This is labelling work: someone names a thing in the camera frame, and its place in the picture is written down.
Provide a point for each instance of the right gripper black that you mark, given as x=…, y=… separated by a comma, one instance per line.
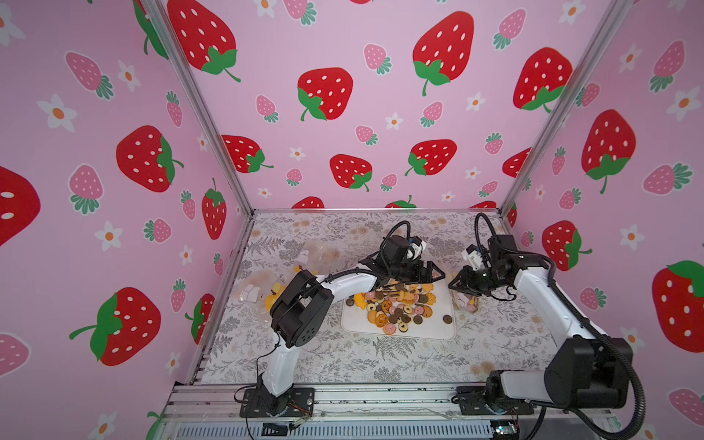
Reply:
x=473, y=278

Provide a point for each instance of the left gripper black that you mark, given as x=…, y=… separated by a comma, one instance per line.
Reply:
x=426, y=273

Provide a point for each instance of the ziploc bag yellow duck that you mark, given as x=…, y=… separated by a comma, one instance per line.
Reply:
x=317, y=257

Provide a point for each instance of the ziploc bag with cookies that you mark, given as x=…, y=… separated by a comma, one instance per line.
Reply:
x=259, y=292

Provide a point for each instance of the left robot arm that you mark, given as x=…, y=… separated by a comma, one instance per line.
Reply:
x=298, y=314

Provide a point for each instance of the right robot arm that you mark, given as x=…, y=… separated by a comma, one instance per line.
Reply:
x=590, y=369

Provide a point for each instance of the white plastic tray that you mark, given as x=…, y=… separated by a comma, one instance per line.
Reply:
x=415, y=310

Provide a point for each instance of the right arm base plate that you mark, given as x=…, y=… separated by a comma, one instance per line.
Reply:
x=477, y=400

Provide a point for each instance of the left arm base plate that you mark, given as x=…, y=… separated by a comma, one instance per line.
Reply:
x=259, y=403

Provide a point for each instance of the aluminium front rail frame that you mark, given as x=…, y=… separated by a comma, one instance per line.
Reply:
x=357, y=411

